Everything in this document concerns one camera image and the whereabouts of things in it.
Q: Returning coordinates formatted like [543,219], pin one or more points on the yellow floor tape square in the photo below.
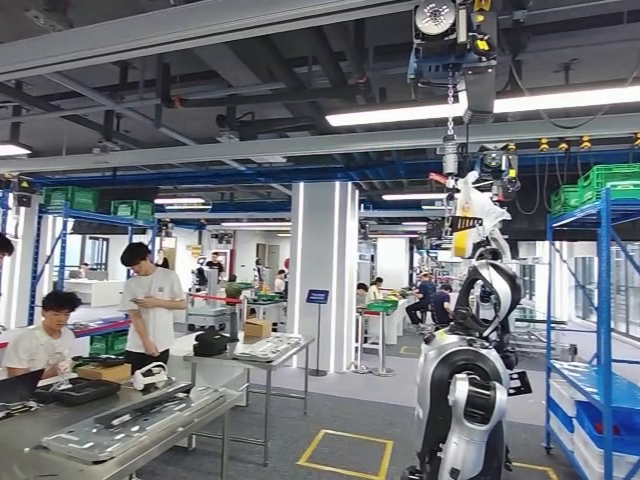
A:
[540,468]
[350,434]

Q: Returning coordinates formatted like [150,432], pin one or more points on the blue crane beam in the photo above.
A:
[300,171]

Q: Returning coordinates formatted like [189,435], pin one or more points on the flat cardboard box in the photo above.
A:
[103,372]

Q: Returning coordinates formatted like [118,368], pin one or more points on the blue plastic bin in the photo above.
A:
[620,424]
[560,416]

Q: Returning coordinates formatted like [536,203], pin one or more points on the blue wheeled shelf rack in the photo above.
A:
[604,331]

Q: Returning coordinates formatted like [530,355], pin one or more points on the steel workbench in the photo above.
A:
[220,361]
[20,430]

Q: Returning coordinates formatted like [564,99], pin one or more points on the black plastic tray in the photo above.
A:
[75,391]

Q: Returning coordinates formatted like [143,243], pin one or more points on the small cardboard box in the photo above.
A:
[257,329]

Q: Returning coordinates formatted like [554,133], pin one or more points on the steel pedestal stand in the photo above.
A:
[372,344]

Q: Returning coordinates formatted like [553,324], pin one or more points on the white yellow plastic bag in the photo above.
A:
[475,205]

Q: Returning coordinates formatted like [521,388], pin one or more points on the green plastic crate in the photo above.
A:
[107,344]
[70,199]
[132,210]
[610,179]
[564,199]
[383,307]

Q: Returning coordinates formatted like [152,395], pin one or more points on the black bag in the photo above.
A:
[210,343]

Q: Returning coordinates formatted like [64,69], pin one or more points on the black laptop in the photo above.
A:
[20,387]

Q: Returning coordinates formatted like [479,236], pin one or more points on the white headset device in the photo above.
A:
[150,376]

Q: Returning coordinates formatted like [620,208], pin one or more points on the long ceiling light strip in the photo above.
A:
[550,101]

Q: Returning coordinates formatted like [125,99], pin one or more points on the white panel part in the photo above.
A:
[270,348]

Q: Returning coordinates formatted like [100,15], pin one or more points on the grey metal car panel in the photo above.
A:
[125,430]

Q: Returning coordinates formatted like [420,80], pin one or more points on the blue metal shelf rack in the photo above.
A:
[63,265]

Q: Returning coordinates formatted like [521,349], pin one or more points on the red barrier belt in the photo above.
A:
[215,299]

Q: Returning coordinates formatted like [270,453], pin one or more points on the white black humanoid robot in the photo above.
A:
[465,397]

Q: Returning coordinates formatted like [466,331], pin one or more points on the white square pillar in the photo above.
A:
[320,265]

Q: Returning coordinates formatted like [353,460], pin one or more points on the blue sign stand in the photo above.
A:
[317,297]

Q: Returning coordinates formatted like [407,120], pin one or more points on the grey ceiling rail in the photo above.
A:
[200,30]

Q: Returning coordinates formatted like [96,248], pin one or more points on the person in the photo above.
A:
[441,306]
[35,348]
[280,281]
[375,290]
[155,305]
[4,245]
[420,298]
[215,264]

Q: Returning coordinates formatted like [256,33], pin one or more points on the white counter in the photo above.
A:
[400,324]

